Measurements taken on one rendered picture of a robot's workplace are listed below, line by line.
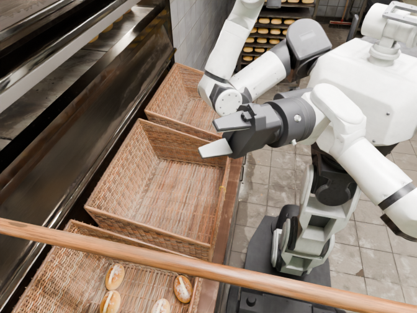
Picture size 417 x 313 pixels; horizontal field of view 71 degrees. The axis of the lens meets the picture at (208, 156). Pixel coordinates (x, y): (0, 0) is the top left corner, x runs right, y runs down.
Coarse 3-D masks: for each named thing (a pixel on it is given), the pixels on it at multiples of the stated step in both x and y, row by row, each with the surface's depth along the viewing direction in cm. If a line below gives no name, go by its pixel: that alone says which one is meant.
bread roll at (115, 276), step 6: (114, 270) 110; (120, 270) 111; (108, 276) 108; (114, 276) 108; (120, 276) 110; (108, 282) 107; (114, 282) 108; (120, 282) 110; (108, 288) 108; (114, 288) 108
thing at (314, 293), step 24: (48, 240) 57; (72, 240) 56; (96, 240) 56; (144, 264) 54; (168, 264) 53; (192, 264) 53; (216, 264) 53; (264, 288) 51; (288, 288) 50; (312, 288) 50; (360, 312) 49; (384, 312) 48; (408, 312) 47
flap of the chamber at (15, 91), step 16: (96, 0) 106; (112, 0) 99; (128, 0) 94; (80, 16) 91; (112, 16) 85; (48, 32) 83; (64, 32) 79; (96, 32) 78; (16, 48) 77; (32, 48) 73; (64, 48) 68; (80, 48) 73; (0, 64) 69; (16, 64) 66; (48, 64) 63; (32, 80) 59; (0, 96) 53; (16, 96) 56; (0, 112) 53
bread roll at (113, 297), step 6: (108, 294) 104; (114, 294) 104; (102, 300) 103; (108, 300) 102; (114, 300) 103; (102, 306) 101; (108, 306) 101; (114, 306) 102; (102, 312) 100; (108, 312) 100; (114, 312) 102
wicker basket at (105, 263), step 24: (120, 240) 104; (48, 264) 91; (72, 264) 101; (96, 264) 112; (120, 264) 117; (48, 288) 91; (96, 288) 110; (120, 288) 110; (144, 288) 110; (168, 288) 110; (192, 288) 110; (24, 312) 83; (48, 312) 91; (72, 312) 99; (96, 312) 104; (120, 312) 104; (144, 312) 104; (192, 312) 95
